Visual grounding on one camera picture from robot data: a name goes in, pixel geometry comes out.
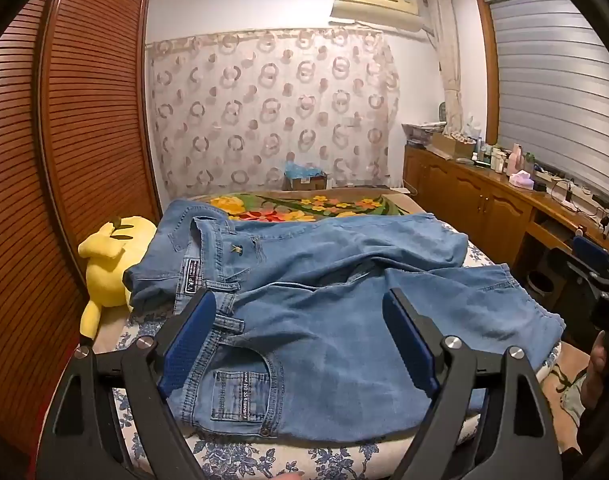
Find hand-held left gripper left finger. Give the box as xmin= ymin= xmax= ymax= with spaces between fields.
xmin=37 ymin=287 xmax=220 ymax=480

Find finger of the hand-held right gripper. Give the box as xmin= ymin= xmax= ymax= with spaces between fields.
xmin=567 ymin=235 xmax=609 ymax=293

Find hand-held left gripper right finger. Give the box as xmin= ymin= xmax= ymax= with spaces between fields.
xmin=381 ymin=287 xmax=578 ymax=480

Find blue denim pants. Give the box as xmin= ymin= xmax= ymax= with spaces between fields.
xmin=123 ymin=199 xmax=565 ymax=445

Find person's right hand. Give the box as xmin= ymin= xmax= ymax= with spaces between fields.
xmin=586 ymin=331 xmax=609 ymax=393

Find black trash bin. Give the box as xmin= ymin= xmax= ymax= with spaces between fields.
xmin=527 ymin=270 xmax=555 ymax=297

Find white power strip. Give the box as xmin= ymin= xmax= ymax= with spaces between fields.
xmin=535 ymin=170 xmax=596 ymax=207

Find beige patterned cloth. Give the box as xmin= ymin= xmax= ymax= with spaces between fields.
xmin=539 ymin=345 xmax=591 ymax=426

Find wooden cabinet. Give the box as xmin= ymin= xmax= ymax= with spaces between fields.
xmin=402 ymin=145 xmax=609 ymax=311

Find yellow plush toy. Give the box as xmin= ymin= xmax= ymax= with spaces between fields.
xmin=78 ymin=215 xmax=158 ymax=346

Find blue floral bedsheet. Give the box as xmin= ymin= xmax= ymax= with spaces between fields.
xmin=92 ymin=230 xmax=560 ymax=480

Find brown floral blanket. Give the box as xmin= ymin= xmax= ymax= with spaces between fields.
xmin=192 ymin=187 xmax=425 ymax=223

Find grey window blind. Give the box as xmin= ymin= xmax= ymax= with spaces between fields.
xmin=485 ymin=0 xmax=609 ymax=201

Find open cardboard box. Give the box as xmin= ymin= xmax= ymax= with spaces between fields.
xmin=429 ymin=132 xmax=478 ymax=160

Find cardboard box with blue bags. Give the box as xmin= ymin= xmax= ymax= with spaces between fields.
xmin=283 ymin=162 xmax=329 ymax=192

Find clear plastic container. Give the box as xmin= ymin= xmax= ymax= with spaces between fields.
xmin=402 ymin=121 xmax=448 ymax=143

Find beige tied curtain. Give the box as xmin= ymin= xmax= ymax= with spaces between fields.
xmin=427 ymin=0 xmax=463 ymax=133

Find wooden louvered wardrobe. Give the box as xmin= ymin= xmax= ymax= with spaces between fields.
xmin=0 ymin=0 xmax=162 ymax=461

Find white air conditioner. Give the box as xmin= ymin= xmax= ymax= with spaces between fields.
xmin=329 ymin=0 xmax=421 ymax=33

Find wooden window frame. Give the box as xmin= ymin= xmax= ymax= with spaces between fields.
xmin=475 ymin=0 xmax=575 ymax=148

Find ring-patterned sheer curtain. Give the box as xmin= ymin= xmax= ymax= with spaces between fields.
xmin=147 ymin=27 xmax=401 ymax=200

